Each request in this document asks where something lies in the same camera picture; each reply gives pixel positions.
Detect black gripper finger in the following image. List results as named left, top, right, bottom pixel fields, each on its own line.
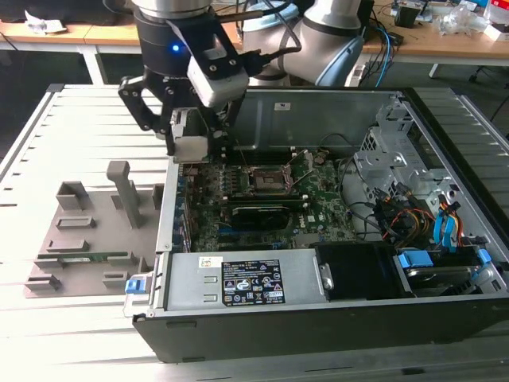
left=118, top=75, right=178, bottom=157
left=208, top=97, right=242, bottom=162

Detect wire locking lever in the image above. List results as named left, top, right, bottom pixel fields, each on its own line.
left=235, top=138, right=251, bottom=171

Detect silver CPU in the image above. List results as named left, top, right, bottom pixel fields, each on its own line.
left=173, top=136, right=210, bottom=163

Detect metal socket cover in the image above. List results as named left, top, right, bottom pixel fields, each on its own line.
left=285, top=149, right=317, bottom=188

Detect CPU socket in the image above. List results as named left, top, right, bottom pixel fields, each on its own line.
left=242, top=164, right=298, bottom=197

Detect wooden desk with white legs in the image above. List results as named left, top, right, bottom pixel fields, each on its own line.
left=359, top=21, right=509, bottom=80
left=0, top=21, right=144, bottom=87

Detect black RAM slot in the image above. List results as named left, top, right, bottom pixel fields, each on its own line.
left=226, top=198, right=311, bottom=212
left=228, top=153, right=297, bottom=162
left=221, top=192, right=310, bottom=203

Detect black graphics card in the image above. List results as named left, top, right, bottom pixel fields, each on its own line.
left=228, top=203, right=291, bottom=232

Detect green motherboard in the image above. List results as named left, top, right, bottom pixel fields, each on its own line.
left=181, top=149, right=359, bottom=254

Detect crumpled white paper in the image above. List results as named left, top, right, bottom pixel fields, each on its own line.
left=23, top=10, right=68, bottom=35

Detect grey parts rack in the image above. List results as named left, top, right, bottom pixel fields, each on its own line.
left=21, top=160, right=165, bottom=299

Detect silver power supply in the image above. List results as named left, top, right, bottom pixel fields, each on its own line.
left=165, top=249, right=331, bottom=314

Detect green RAM stick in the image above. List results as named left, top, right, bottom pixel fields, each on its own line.
left=37, top=250, right=130, bottom=264

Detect silver drive cage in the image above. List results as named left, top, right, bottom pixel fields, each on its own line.
left=353, top=103, right=458, bottom=208

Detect black fan shroud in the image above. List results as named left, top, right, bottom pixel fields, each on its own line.
left=313, top=242, right=414, bottom=302

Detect black open PC case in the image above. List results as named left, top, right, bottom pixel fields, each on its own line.
left=132, top=86, right=509, bottom=365

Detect small black box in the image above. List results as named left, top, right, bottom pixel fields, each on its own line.
left=393, top=4, right=418, bottom=29

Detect hard disk in blue carrier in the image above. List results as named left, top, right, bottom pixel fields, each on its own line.
left=393, top=246, right=498, bottom=298

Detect clear plastic bags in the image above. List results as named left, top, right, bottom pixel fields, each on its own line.
left=433, top=6, right=484, bottom=37

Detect white cardboard box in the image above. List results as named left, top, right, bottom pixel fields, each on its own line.
left=484, top=22, right=509, bottom=41

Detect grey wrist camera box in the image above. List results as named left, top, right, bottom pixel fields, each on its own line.
left=186, top=35, right=250, bottom=107

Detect hanging blue cables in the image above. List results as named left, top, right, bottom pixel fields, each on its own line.
left=371, top=15, right=401, bottom=88

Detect coloured power wire bundle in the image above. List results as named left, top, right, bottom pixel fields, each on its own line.
left=375, top=197, right=437, bottom=244

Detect blue flat wire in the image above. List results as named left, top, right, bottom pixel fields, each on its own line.
left=433, top=216, right=445, bottom=251
left=439, top=201, right=461, bottom=250

